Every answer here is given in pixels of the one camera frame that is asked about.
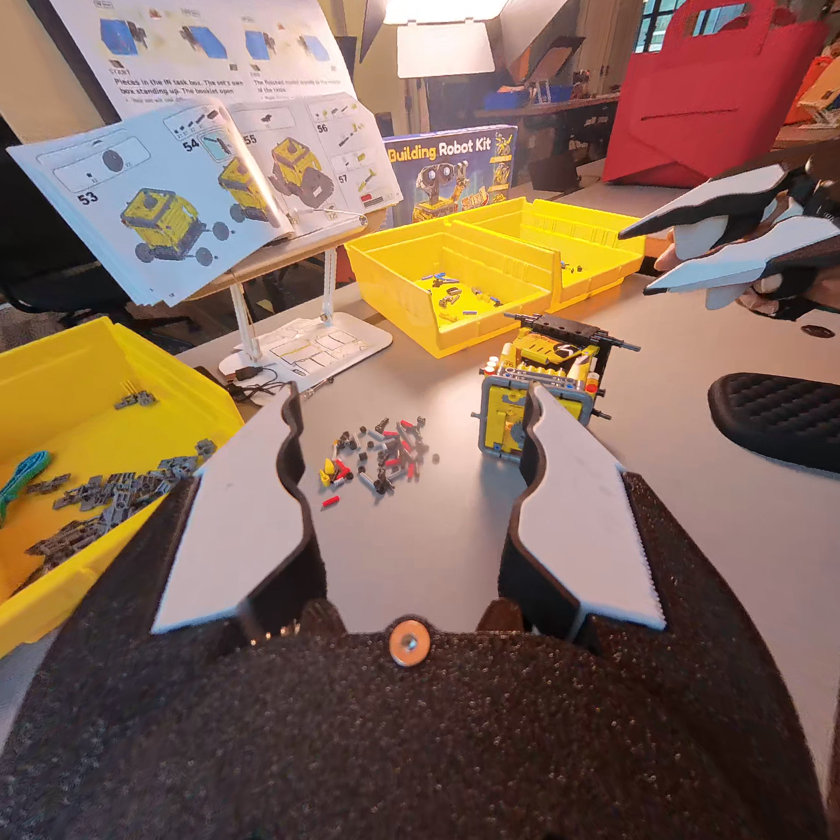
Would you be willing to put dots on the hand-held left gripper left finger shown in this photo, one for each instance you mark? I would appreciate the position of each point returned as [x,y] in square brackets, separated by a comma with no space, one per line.
[236,525]

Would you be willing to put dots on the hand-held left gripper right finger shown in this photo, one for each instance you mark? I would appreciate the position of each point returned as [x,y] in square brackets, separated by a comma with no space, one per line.
[590,525]

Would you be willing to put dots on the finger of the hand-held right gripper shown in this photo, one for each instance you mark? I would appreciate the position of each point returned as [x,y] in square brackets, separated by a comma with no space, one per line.
[741,259]
[722,197]

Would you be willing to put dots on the yellow toy brick vehicle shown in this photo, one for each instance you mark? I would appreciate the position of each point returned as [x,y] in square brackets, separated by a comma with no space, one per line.
[551,354]

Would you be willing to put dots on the instruction booklet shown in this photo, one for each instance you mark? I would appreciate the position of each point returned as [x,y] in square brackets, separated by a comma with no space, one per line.
[164,164]

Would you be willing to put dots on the round desk grommet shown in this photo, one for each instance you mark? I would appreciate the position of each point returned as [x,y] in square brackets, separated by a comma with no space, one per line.
[818,331]

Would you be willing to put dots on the white desk stand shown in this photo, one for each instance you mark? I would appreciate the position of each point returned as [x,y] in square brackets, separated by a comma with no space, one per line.
[367,338]

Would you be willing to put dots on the person's right hand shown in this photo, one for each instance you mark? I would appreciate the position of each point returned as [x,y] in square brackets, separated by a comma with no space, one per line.
[664,253]

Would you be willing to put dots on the yellow plastic bin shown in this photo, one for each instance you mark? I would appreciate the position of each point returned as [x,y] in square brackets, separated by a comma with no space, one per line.
[394,289]
[65,367]
[590,229]

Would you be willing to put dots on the clear pen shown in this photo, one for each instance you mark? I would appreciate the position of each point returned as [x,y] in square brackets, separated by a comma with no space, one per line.
[318,385]

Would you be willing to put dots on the black textured pad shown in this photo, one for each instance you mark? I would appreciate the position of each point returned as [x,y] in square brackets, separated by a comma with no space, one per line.
[781,420]

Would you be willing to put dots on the heap of blue black brick parts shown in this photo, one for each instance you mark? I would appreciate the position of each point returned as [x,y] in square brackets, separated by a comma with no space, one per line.
[572,268]

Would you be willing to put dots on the pile of small brick pins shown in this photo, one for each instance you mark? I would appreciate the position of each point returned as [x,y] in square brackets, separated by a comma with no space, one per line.
[387,453]

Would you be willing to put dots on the background workbench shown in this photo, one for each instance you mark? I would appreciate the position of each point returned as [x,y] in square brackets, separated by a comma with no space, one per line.
[558,108]

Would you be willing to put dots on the white printed sheet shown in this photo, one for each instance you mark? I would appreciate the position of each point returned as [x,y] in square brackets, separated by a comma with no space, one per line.
[328,344]

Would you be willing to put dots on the scattered small mixed brick parts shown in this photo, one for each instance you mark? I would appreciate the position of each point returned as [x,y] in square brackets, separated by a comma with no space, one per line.
[459,295]

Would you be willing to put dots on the blue toy kit box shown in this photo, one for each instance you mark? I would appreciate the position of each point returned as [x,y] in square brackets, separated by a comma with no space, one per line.
[446,177]

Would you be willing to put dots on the white studio light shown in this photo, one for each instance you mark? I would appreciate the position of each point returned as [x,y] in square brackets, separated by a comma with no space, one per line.
[446,49]

